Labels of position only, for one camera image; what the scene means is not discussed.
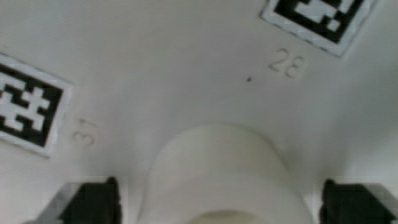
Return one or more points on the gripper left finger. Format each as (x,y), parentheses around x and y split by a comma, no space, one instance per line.
(87,204)

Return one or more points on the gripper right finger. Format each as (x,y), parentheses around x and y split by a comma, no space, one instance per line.
(351,205)

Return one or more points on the white cylindrical table leg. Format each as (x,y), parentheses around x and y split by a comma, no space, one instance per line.
(220,182)

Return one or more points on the white round table top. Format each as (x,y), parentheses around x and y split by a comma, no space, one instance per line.
(127,69)

